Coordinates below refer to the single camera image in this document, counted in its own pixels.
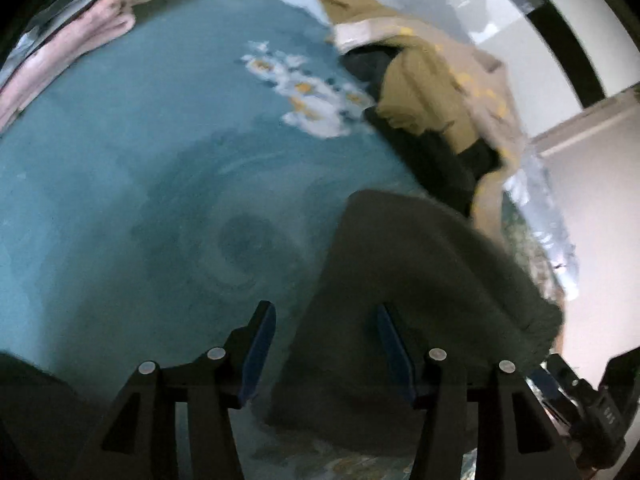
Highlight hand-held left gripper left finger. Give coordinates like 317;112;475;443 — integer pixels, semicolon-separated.
70;300;277;480

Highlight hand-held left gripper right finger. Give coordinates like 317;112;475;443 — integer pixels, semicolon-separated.
376;302;581;480

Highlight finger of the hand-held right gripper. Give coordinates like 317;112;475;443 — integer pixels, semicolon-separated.
531;354;587;412

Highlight dark grey garment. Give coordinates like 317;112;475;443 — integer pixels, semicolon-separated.
265;189;564;457

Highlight black garment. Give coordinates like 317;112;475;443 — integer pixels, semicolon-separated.
344;47;502;217

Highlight dark cloth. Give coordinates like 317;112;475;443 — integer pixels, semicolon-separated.
0;350;103;480

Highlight mustard yellow garment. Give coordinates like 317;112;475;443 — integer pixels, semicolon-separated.
316;0;482;154

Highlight cream yellow-dotted garment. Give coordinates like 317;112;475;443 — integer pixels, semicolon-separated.
327;15;527;234

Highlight pink cloth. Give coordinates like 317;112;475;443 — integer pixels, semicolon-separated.
0;0;137;132

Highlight white wardrobe with black stripe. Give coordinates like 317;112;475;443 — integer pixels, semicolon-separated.
425;0;640;137

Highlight grey striped cloth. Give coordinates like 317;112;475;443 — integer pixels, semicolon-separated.
0;0;99;82

